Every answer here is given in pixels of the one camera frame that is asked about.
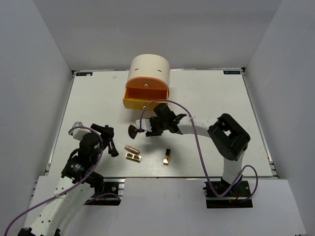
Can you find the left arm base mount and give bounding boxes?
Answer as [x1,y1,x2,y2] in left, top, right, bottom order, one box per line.
[85,178,126,206]

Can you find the gold black lipstick upright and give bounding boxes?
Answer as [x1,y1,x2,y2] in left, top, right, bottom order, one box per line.
[163,148,171,165]

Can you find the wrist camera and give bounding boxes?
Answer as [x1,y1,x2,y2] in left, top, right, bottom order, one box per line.
[68,121,89,141]
[135,118,152,132]

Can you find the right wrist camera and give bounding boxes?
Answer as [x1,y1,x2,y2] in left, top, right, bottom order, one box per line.
[135,118,152,132]

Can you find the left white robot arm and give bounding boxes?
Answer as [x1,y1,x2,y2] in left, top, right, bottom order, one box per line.
[18,122,114,236]

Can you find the black fan brush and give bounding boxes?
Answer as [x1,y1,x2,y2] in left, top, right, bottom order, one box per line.
[128,124,146,139]

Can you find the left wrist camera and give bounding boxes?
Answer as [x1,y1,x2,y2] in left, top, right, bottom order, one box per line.
[68,121,89,141]

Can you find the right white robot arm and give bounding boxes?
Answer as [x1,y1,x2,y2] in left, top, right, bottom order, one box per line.
[136,103,251,198]

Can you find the rose gold lipstick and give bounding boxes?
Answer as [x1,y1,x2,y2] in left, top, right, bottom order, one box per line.
[125,145,140,155]

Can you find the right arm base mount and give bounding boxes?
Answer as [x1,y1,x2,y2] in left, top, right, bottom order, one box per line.
[203,180,253,209]

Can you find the black gold lipstick case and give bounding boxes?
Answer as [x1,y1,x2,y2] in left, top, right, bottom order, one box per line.
[126,152,141,162]

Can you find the round beige orange organizer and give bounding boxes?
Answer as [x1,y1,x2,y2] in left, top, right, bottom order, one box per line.
[123,54,170,111]

